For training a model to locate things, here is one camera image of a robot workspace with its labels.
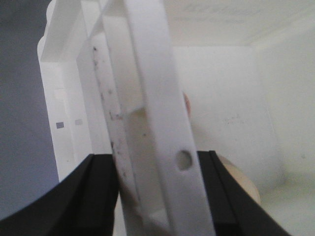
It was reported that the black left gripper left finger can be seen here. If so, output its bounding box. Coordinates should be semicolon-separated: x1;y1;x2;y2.
0;154;119;236

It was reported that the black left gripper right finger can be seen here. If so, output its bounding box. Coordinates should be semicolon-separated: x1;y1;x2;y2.
197;150;289;236

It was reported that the yellow plush ball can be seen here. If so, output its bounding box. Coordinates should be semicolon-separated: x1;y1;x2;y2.
218;154;261;205

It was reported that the pink plush ball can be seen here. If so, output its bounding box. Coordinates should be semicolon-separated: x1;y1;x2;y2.
183;92;191;120

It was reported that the white plastic Totelife tote box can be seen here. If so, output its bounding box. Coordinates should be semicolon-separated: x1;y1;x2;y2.
37;0;315;236

